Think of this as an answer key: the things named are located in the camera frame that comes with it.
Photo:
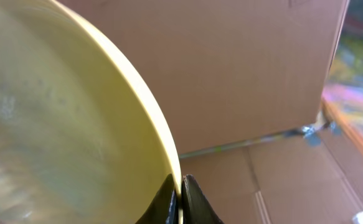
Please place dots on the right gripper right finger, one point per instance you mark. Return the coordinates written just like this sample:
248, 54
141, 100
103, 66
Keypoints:
196, 208

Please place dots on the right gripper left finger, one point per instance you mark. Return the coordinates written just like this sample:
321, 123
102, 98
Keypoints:
163, 207

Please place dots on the large brown cardboard box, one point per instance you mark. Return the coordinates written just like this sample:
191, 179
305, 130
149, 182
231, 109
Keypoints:
223, 71

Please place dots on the yellow-green plate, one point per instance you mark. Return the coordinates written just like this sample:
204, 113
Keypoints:
82, 138

